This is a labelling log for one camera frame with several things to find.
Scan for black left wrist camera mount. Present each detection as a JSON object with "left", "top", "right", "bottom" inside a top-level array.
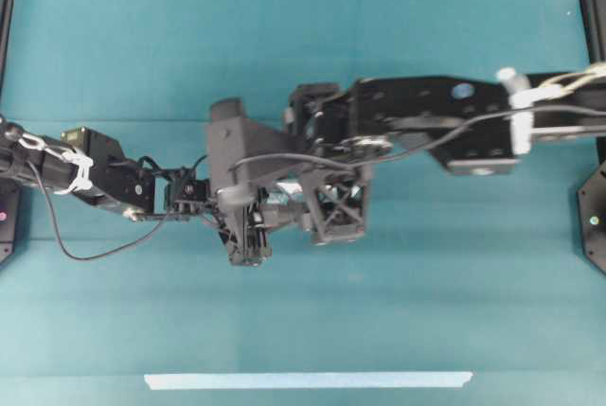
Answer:
[{"left": 205, "top": 97, "right": 313, "bottom": 267}]

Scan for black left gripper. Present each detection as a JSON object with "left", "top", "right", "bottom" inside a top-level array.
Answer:
[{"left": 153, "top": 167, "right": 217, "bottom": 224}]

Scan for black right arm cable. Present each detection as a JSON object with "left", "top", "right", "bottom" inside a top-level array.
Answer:
[{"left": 228, "top": 107, "right": 606, "bottom": 175}]

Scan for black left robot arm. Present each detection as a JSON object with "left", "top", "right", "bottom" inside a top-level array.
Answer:
[{"left": 1, "top": 117, "right": 216, "bottom": 221}]

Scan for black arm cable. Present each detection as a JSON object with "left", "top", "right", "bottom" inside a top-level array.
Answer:
[
  {"left": 26, "top": 154, "right": 209, "bottom": 261},
  {"left": 228, "top": 107, "right": 606, "bottom": 175}
]

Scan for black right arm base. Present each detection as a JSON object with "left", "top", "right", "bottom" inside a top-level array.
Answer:
[{"left": 577, "top": 163, "right": 606, "bottom": 274}]

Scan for light blue tape strip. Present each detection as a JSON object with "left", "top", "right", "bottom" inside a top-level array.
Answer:
[{"left": 143, "top": 371, "right": 473, "bottom": 391}]

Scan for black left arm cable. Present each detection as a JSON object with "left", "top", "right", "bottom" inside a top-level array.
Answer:
[{"left": 26, "top": 154, "right": 209, "bottom": 261}]

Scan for white cable clip right arm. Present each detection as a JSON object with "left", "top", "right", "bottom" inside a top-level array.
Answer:
[{"left": 496, "top": 67, "right": 562, "bottom": 155}]

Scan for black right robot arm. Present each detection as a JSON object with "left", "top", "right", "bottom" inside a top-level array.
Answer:
[{"left": 285, "top": 63, "right": 605, "bottom": 244}]

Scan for silver zip bag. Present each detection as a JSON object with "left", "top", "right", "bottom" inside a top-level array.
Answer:
[{"left": 266, "top": 180, "right": 365, "bottom": 217}]

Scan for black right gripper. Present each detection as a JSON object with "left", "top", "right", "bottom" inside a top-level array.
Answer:
[{"left": 285, "top": 82, "right": 369, "bottom": 244}]

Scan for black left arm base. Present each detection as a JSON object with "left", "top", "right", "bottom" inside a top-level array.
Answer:
[{"left": 0, "top": 180, "right": 22, "bottom": 263}]

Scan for white cable tie left arm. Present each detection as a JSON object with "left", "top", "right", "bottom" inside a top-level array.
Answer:
[{"left": 18, "top": 132, "right": 94, "bottom": 195}]

